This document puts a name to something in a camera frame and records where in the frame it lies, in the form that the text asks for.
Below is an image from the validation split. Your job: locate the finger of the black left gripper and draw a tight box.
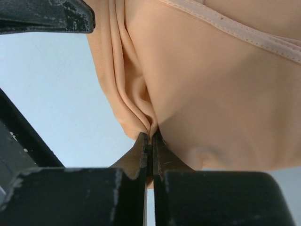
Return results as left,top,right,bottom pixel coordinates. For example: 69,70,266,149
0,0,95,34

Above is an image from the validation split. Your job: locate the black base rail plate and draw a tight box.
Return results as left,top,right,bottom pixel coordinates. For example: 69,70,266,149
0,90,63,194

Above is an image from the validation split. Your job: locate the orange cloth napkin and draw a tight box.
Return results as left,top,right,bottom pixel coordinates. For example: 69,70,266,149
87,0,301,171

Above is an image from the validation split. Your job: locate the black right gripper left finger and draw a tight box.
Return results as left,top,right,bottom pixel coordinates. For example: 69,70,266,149
0,133,149,226

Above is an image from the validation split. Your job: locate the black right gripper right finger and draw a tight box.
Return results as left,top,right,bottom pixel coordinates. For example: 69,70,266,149
152,132,295,226

